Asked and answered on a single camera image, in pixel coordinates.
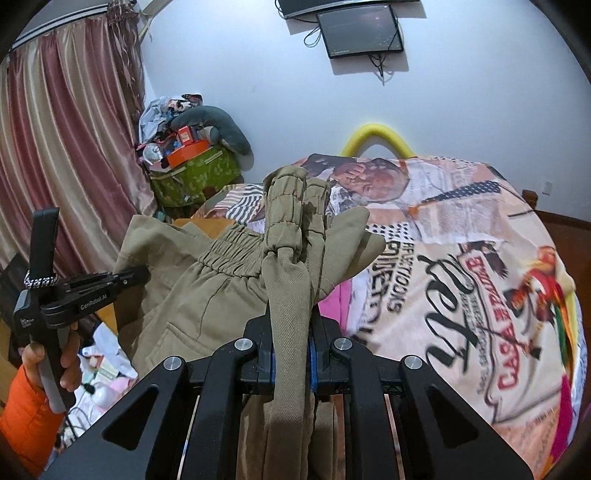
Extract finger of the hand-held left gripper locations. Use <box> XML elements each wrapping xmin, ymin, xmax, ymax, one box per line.
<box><xmin>113</xmin><ymin>266</ymin><xmax>151</xmax><ymax>290</ymax></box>

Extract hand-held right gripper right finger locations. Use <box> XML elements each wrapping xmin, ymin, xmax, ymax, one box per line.
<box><xmin>309</xmin><ymin>316</ymin><xmax>536</xmax><ymax>480</ymax></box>

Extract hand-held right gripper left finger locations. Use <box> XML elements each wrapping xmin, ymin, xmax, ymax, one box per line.
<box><xmin>44</xmin><ymin>316</ymin><xmax>276</xmax><ymax>480</ymax></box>

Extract khaki pants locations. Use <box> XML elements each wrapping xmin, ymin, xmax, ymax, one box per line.
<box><xmin>113</xmin><ymin>166</ymin><xmax>386</xmax><ymax>480</ymax></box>

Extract person's left hand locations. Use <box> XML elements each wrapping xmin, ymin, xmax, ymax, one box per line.
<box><xmin>20</xmin><ymin>322</ymin><xmax>83</xmax><ymax>393</ymax></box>

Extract pink cloth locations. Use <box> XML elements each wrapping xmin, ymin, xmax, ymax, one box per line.
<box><xmin>318</xmin><ymin>284</ymin><xmax>354</xmax><ymax>328</ymax></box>

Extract brown cardboard box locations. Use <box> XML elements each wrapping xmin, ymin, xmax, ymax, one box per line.
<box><xmin>173</xmin><ymin>218</ymin><xmax>240</xmax><ymax>241</ymax></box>

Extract heap of white pink items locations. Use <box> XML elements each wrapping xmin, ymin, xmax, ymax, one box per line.
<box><xmin>76</xmin><ymin>320</ymin><xmax>139</xmax><ymax>416</ymax></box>

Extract printed blanket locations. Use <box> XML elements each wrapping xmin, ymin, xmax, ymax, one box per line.
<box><xmin>191</xmin><ymin>154</ymin><xmax>585</xmax><ymax>462</ymax></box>

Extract green patterned bag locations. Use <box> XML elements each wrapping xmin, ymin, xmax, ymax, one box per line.
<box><xmin>150</xmin><ymin>145</ymin><xmax>243</xmax><ymax>208</ymax></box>

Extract pink striped curtain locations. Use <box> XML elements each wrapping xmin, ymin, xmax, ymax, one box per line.
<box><xmin>0</xmin><ymin>0</ymin><xmax>158</xmax><ymax>278</ymax></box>

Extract pile of assorted clutter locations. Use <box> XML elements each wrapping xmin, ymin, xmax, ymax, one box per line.
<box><xmin>136</xmin><ymin>92</ymin><xmax>204</xmax><ymax>167</ymax></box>

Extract grey plush pillow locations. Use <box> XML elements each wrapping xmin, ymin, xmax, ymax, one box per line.
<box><xmin>171</xmin><ymin>105</ymin><xmax>252</xmax><ymax>158</ymax></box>

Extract yellow foam tube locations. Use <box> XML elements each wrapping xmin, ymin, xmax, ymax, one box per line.
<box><xmin>341</xmin><ymin>124</ymin><xmax>419</xmax><ymax>160</ymax></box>

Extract small black monitor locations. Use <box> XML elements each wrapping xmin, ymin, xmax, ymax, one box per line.
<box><xmin>316</xmin><ymin>4</ymin><xmax>404</xmax><ymax>59</ymax></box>

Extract large black monitor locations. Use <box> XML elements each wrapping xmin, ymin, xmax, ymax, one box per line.
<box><xmin>276</xmin><ymin>0</ymin><xmax>421</xmax><ymax>20</ymax></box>

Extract white curtain rail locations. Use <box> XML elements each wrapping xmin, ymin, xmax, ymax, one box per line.
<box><xmin>11</xmin><ymin>0</ymin><xmax>171</xmax><ymax>51</ymax></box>

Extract black monitor cable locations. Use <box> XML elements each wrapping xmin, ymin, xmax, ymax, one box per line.
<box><xmin>365</xmin><ymin>51</ymin><xmax>393</xmax><ymax>86</ymax></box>

